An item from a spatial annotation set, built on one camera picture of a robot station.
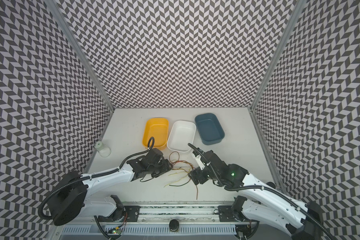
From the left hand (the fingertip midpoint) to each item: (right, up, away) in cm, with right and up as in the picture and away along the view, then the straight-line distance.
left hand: (171, 167), depth 83 cm
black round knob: (+3, -18, -20) cm, 27 cm away
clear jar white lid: (-42, +8, +6) cm, 43 cm away
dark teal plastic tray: (+24, +21, +23) cm, 40 cm away
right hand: (+12, +2, -10) cm, 16 cm away
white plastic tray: (+5, +18, +23) cm, 29 cm away
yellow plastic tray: (-12, +21, +22) cm, 33 cm away
